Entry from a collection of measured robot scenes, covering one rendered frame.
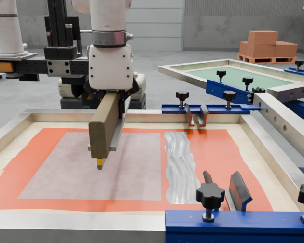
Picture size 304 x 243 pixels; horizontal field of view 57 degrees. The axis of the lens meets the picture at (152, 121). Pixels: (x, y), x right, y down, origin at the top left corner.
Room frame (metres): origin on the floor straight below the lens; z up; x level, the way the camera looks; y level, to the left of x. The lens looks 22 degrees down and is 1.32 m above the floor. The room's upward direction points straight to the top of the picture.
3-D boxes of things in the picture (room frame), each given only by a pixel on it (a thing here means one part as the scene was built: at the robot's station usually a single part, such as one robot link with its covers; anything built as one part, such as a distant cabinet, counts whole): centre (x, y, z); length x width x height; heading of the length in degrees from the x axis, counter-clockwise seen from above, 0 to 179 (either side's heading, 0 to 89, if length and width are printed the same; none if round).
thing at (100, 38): (0.65, 0.09, 1.26); 0.09 x 0.07 x 0.03; 89
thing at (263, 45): (7.76, -3.11, 0.39); 1.40 x 1.07 x 0.79; 87
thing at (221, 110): (0.92, -0.18, 0.98); 0.30 x 0.05 x 0.07; 89
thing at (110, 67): (0.65, 0.09, 1.20); 0.10 x 0.08 x 0.11; 89
